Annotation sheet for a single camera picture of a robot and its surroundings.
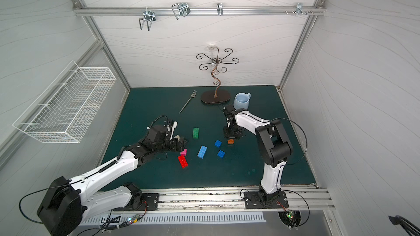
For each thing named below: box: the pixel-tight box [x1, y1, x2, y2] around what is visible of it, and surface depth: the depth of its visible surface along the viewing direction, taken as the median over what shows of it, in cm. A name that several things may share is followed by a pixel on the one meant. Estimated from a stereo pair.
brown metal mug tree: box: [195, 47, 240, 104], surface depth 100 cm
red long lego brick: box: [177, 150, 189, 169], surface depth 86 cm
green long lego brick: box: [192, 127, 200, 139], surface depth 97 cm
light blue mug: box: [233, 92, 252, 110], surface depth 109 cm
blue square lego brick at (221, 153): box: [217, 149, 226, 159], surface depth 88 cm
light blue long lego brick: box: [196, 145, 208, 159], surface depth 90 cm
